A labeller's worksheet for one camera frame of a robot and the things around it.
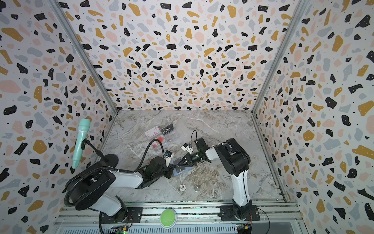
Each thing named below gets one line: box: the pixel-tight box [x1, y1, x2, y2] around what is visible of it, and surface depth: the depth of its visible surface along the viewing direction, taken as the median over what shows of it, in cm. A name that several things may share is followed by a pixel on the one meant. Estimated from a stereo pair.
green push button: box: [159, 208, 178, 230], surface depth 73 cm
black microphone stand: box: [80, 138, 119, 168], surface depth 91 cm
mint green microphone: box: [72, 118, 91, 169], surface depth 70 cm
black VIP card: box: [172, 157, 186, 174], surface depth 91 cm
